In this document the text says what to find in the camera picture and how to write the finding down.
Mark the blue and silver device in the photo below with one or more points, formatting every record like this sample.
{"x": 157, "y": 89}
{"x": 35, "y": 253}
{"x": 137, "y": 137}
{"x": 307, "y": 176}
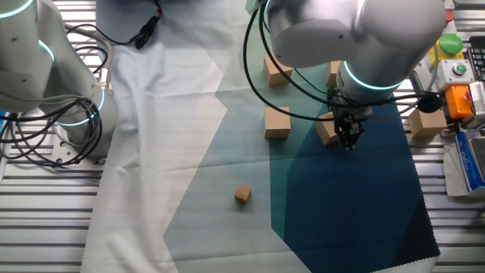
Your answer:
{"x": 468, "y": 163}

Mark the grey box green lit button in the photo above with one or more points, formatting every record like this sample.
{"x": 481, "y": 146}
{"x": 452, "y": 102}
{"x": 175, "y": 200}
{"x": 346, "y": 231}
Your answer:
{"x": 451, "y": 79}

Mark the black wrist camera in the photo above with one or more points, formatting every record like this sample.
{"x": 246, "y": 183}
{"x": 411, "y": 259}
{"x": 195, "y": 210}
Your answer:
{"x": 429, "y": 103}

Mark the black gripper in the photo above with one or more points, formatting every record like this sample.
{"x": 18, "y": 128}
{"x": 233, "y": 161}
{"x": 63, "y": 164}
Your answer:
{"x": 350, "y": 119}

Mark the grey box red button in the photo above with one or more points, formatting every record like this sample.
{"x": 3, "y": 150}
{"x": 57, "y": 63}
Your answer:
{"x": 449, "y": 17}

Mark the orange box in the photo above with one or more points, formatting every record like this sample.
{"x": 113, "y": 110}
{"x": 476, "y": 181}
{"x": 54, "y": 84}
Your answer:
{"x": 456, "y": 102}

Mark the light wooden cube block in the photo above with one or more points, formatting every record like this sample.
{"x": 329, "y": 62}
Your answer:
{"x": 277, "y": 122}
{"x": 326, "y": 130}
{"x": 274, "y": 77}
{"x": 428, "y": 125}
{"x": 332, "y": 76}

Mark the silver ribbed device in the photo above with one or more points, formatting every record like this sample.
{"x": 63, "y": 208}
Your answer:
{"x": 478, "y": 98}

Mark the white camera bracket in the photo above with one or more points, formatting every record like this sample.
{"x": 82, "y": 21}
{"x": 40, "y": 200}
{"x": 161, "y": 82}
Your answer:
{"x": 417, "y": 81}

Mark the small wooden cube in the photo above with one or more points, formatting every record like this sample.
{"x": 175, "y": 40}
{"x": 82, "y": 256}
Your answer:
{"x": 242, "y": 193}

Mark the small metal bracket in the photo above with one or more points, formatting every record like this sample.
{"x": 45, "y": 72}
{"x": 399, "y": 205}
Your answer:
{"x": 448, "y": 130}

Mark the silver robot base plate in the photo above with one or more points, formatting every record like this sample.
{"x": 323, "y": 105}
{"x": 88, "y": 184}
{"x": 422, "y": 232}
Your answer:
{"x": 62, "y": 146}

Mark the blue green white tablecloth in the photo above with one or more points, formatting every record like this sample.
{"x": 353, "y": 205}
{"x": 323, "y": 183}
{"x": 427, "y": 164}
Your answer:
{"x": 151, "y": 151}

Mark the black keyboard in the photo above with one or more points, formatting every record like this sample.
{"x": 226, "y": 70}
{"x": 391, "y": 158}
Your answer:
{"x": 478, "y": 57}

